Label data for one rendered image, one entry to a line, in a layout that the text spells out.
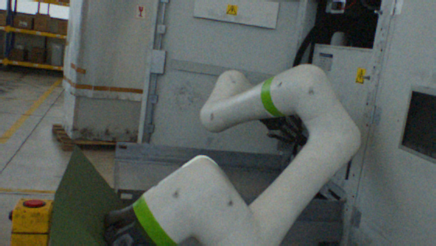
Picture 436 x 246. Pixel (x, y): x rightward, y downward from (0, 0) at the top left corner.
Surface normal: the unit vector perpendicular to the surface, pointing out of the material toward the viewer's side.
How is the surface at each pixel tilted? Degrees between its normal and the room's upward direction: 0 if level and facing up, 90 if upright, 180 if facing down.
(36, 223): 90
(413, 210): 90
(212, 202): 87
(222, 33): 90
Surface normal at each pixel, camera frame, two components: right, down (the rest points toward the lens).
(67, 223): 0.26, 0.19
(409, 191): -0.95, -0.10
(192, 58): -0.04, 0.15
